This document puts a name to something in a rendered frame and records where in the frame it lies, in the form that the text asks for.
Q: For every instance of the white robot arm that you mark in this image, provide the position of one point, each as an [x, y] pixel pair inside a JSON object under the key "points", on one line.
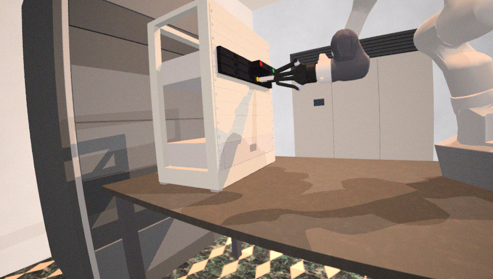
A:
{"points": [[443, 37]]}

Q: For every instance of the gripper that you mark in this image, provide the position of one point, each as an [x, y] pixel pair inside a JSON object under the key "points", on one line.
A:
{"points": [[299, 75]]}

